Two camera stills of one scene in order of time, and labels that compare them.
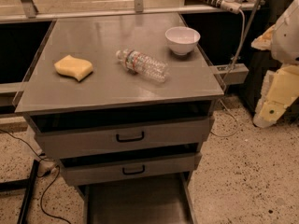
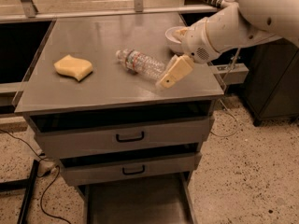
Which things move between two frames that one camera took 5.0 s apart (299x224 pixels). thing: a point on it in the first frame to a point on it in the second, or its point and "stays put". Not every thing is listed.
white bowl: (182, 40) stays put
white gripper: (287, 38) to (195, 44)
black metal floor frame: (22, 185) stays put
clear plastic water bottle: (144, 65) stays put
